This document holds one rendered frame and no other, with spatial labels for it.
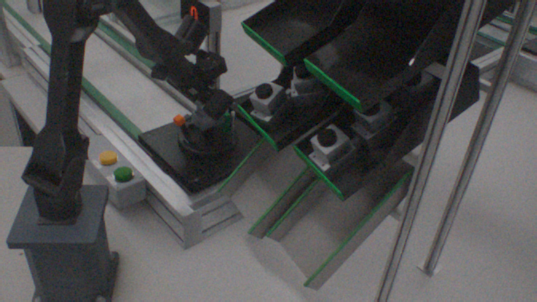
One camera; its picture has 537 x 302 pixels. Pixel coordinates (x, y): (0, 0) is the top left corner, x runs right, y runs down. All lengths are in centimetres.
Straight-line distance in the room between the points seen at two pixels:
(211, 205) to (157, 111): 44
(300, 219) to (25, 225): 48
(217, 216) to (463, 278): 54
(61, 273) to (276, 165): 44
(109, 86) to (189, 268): 68
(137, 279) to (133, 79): 70
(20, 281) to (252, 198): 49
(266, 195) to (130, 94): 66
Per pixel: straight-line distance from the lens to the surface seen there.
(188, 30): 110
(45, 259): 99
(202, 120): 119
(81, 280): 102
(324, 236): 96
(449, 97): 78
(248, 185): 107
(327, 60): 81
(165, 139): 128
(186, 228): 112
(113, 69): 169
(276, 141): 88
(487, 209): 142
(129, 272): 114
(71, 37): 84
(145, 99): 153
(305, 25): 86
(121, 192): 118
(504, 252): 133
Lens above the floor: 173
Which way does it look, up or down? 37 degrees down
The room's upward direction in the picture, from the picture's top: 5 degrees clockwise
